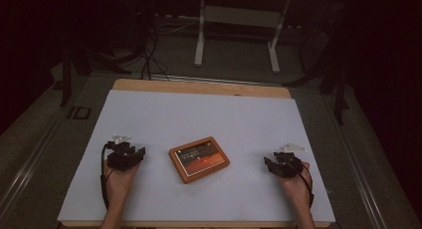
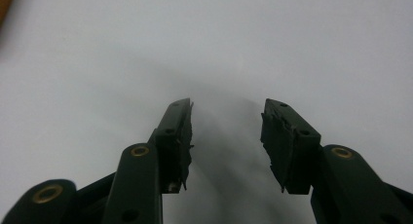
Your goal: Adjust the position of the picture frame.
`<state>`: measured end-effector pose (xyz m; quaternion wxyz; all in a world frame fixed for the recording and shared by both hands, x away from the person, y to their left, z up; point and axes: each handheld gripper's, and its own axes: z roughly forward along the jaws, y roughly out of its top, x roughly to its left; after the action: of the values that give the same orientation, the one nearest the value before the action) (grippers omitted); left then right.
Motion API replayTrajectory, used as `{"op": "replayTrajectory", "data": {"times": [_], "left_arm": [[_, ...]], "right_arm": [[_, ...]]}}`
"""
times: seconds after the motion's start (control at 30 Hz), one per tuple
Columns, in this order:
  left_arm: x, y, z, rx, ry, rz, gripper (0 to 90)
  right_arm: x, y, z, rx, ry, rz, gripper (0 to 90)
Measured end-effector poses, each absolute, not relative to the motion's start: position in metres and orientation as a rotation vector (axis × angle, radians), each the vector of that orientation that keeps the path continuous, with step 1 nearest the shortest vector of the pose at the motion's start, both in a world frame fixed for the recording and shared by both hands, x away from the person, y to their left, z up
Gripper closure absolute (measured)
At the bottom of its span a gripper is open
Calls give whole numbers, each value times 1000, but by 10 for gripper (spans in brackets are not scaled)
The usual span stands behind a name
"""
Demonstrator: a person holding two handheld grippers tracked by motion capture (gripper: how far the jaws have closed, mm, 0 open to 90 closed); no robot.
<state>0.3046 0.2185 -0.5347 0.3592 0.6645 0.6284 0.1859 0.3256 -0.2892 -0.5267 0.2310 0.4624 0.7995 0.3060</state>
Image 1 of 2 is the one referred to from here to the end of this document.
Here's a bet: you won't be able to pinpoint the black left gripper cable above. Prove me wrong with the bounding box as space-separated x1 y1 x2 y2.
100 142 116 211

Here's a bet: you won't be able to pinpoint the white table mat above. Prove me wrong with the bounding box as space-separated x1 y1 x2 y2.
57 89 336 224

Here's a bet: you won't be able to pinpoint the wooden picture frame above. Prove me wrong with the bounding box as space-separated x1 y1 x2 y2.
168 135 231 185

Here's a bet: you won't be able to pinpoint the metal floor rail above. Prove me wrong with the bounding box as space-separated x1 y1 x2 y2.
0 111 66 220
322 95 390 229

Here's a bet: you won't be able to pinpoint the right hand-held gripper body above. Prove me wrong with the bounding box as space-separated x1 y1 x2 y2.
271 142 307 179

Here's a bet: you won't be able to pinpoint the black floor cables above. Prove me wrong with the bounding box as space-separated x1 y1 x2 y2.
139 21 171 82

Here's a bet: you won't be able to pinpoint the person's left hand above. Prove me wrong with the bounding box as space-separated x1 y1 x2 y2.
103 160 141 207

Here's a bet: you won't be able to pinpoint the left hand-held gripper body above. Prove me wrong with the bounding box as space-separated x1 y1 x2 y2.
105 133 140 172

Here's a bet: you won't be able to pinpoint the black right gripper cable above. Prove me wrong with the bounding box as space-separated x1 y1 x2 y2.
289 157 316 208

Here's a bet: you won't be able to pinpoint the black metal stand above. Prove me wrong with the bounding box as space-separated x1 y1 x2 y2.
282 3 353 126
59 19 133 108

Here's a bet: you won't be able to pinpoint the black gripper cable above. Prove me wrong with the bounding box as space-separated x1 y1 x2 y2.
100 142 116 211
289 157 316 208

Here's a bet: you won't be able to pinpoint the wooden table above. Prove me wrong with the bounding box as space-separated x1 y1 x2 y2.
61 78 332 229

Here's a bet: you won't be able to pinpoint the metal floor strip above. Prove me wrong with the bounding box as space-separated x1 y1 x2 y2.
149 73 277 88

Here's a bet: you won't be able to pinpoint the person's right hand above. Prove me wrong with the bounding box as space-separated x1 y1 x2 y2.
278 161 315 209

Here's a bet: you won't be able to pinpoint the white metal desk frame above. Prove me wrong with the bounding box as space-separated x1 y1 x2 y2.
193 0 293 75

